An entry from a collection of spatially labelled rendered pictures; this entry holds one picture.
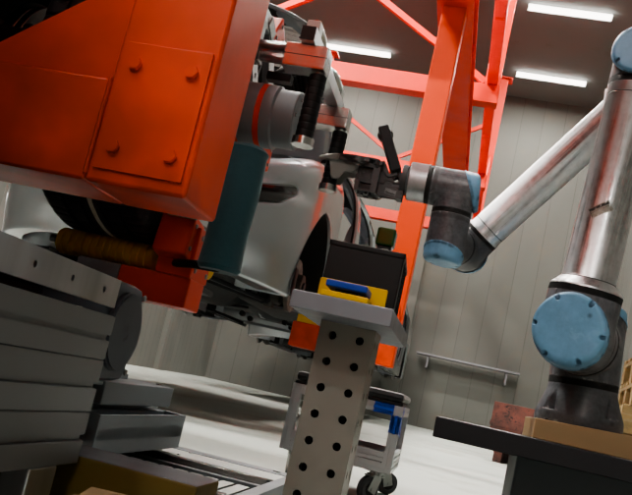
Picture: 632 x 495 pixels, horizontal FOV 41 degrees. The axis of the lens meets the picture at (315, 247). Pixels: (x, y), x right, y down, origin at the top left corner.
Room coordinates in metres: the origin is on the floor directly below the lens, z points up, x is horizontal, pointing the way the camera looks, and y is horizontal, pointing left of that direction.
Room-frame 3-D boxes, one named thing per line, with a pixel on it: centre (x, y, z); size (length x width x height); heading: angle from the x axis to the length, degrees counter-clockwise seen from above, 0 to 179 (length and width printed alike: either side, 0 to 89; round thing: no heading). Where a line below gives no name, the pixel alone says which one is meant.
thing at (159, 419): (1.83, 0.44, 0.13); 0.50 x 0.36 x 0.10; 169
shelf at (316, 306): (1.57, -0.10, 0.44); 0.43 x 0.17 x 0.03; 169
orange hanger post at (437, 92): (5.45, -0.31, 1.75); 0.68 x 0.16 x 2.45; 79
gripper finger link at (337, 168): (1.90, 0.00, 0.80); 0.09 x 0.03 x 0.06; 87
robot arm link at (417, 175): (1.89, -0.19, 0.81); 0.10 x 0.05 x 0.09; 169
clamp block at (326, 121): (1.93, 0.03, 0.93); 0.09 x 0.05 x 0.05; 79
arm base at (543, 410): (1.88, -0.65, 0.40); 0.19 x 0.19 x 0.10
